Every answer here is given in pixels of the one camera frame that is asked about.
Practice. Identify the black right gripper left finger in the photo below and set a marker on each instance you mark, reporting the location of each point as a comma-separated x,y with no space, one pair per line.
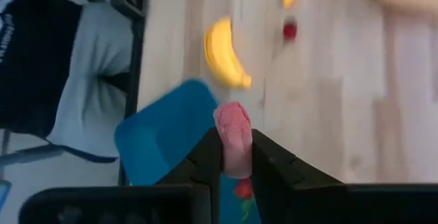
205,155

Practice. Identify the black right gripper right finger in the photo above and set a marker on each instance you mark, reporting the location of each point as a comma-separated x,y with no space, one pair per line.
280,165

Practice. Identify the pink toy fruit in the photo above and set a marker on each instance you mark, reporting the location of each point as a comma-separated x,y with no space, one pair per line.
234,138

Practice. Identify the red toy strawberry green leaves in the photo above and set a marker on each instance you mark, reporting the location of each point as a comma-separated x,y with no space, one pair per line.
243,189

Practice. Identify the large yellow toy banana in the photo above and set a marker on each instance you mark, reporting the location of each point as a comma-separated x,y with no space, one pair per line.
222,56

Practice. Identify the dark red toy berry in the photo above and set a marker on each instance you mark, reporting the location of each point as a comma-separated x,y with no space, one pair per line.
289,31

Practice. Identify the blue plastic tupperware container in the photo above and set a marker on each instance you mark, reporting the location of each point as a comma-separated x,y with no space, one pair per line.
164,138

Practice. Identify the person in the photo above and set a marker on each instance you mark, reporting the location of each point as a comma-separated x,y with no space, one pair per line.
34,63

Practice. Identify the black metal rig frame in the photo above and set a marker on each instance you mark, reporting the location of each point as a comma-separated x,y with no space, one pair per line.
133,80

